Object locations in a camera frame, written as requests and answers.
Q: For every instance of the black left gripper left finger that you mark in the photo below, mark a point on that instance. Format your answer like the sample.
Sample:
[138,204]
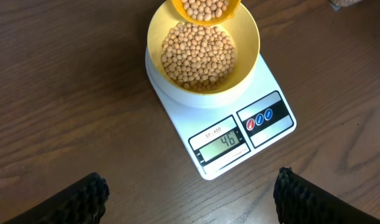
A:
[82,202]

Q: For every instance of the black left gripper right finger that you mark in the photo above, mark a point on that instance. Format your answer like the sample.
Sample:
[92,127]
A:
[299,201]

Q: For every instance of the soybeans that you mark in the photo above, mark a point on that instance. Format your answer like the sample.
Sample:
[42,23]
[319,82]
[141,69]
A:
[198,58]
[205,10]

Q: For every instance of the yellow bowl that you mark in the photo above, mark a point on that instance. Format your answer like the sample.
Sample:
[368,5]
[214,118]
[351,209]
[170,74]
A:
[241,26]

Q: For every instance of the yellow measuring scoop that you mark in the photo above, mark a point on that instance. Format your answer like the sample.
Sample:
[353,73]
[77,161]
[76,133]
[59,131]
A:
[228,14]

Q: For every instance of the white digital kitchen scale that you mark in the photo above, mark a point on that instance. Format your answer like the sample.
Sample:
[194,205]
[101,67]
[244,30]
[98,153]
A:
[219,137]

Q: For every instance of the clear plastic container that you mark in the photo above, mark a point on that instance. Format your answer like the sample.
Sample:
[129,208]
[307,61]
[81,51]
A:
[338,4]

